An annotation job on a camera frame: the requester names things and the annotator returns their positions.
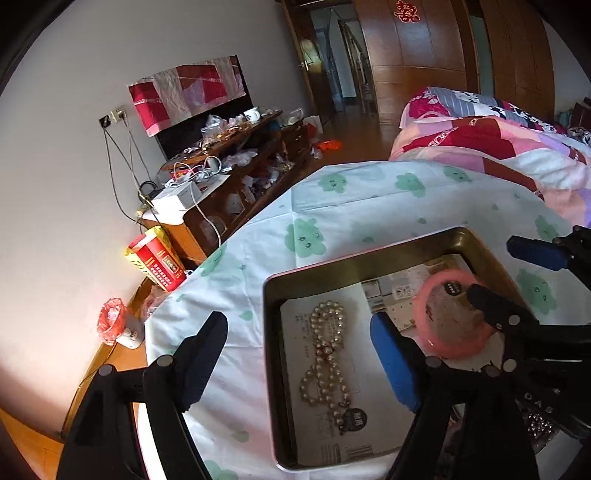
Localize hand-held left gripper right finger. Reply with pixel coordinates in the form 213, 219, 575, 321
369, 313, 541, 480

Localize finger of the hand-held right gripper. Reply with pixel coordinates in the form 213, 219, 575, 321
506, 225, 591, 278
466, 285, 591, 357

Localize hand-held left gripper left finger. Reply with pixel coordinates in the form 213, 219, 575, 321
55, 311, 229, 480

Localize pink plastic bangle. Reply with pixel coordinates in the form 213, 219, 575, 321
412, 270, 509, 360

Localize gold metal tin tray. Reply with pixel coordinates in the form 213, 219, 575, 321
262, 226, 541, 472

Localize white pearl necklace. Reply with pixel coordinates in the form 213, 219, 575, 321
299, 300, 356, 435

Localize printed paper sheet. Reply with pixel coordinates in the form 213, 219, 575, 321
279, 265, 490, 467

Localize black round tag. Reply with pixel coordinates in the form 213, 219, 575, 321
344, 408, 370, 432

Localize white small bin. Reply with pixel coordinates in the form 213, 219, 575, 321
115, 318, 145, 349

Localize red plastic bag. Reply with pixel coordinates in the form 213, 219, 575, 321
98, 298, 126, 346

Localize red yellow box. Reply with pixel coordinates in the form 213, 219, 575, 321
124, 226, 185, 292

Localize pink patchwork quilt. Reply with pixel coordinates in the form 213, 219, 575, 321
389, 87, 591, 232

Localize white cardboard box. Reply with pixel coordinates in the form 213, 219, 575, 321
151, 182, 201, 214

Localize white green floral sheet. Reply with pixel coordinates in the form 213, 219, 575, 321
145, 161, 578, 480

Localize black television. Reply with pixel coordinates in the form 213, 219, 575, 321
157, 55, 254, 162

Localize wooden wardrobe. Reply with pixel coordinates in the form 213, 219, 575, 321
355, 0, 555, 125

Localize wooden television cabinet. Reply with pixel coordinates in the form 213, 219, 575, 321
141, 110, 312, 266

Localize red patchwork cloth cover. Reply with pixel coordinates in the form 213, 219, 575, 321
128, 56, 247, 137

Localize red paper decoration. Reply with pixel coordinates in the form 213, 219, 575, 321
394, 0, 421, 24

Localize wooden door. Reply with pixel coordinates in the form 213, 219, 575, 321
281, 0, 334, 116

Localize white charging cable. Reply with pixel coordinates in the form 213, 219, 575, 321
173, 157, 223, 246

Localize black power cables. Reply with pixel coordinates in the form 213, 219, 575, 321
102, 122, 160, 224

